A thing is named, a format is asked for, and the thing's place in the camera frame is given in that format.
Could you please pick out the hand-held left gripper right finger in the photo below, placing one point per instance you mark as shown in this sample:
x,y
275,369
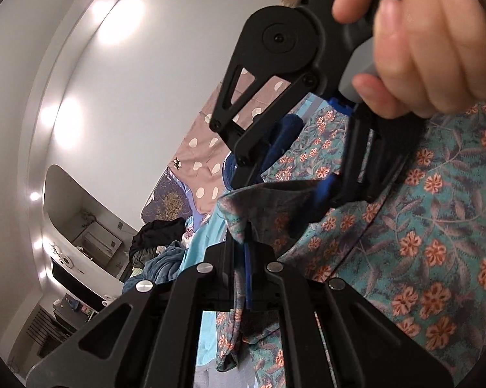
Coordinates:
x,y
249,279

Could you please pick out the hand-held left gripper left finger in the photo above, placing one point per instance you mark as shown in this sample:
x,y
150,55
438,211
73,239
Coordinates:
x,y
222,277

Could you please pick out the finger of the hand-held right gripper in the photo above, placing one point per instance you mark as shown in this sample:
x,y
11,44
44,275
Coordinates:
x,y
323,198
285,133

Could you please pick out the teal floral garment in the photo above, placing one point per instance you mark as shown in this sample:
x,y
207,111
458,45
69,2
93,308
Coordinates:
x,y
429,230

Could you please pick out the person's right hand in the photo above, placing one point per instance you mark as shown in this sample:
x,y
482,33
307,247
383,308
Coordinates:
x,y
437,40

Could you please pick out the turquoise printed blanket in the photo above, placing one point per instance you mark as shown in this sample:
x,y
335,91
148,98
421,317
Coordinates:
x,y
202,242

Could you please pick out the blue crumpled garment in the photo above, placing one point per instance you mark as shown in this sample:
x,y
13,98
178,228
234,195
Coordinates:
x,y
166,264

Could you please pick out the pink polka dot bedsheet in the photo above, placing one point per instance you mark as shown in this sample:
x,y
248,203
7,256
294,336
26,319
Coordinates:
x,y
210,157

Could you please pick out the black crumpled garment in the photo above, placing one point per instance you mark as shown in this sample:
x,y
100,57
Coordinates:
x,y
158,230

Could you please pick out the dark blue printed cloth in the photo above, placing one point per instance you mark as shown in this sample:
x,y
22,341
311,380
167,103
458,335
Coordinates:
x,y
168,202

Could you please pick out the white mug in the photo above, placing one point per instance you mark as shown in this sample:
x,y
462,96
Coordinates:
x,y
107,301

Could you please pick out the white cabinet box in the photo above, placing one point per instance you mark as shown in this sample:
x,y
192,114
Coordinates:
x,y
95,242

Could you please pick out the black television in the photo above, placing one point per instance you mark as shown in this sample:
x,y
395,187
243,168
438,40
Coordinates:
x,y
75,285

